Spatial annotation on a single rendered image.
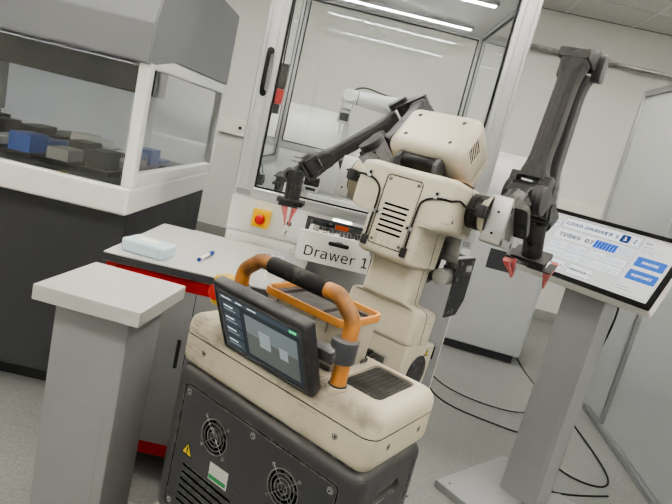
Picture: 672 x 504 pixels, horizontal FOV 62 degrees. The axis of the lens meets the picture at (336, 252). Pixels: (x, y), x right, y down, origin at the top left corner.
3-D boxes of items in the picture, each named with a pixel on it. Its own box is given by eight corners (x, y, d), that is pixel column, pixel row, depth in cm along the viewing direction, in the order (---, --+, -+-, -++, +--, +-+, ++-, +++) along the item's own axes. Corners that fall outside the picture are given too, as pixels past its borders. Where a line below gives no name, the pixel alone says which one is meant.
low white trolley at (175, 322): (248, 503, 190) (295, 295, 175) (70, 462, 189) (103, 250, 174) (271, 419, 247) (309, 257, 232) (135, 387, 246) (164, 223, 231)
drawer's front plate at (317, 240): (372, 276, 200) (379, 247, 198) (294, 257, 200) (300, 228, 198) (372, 275, 202) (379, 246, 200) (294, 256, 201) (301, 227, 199)
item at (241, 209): (461, 282, 235) (470, 250, 232) (225, 227, 233) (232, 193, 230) (430, 242, 328) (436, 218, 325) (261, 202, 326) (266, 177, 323)
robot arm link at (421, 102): (430, 84, 186) (443, 111, 190) (397, 98, 195) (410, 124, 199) (375, 142, 156) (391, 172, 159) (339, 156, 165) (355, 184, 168)
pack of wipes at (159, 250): (175, 257, 186) (178, 244, 185) (160, 262, 176) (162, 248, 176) (136, 245, 188) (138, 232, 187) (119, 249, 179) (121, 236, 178)
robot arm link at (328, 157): (406, 96, 188) (421, 124, 192) (404, 94, 194) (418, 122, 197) (298, 158, 195) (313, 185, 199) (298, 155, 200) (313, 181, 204)
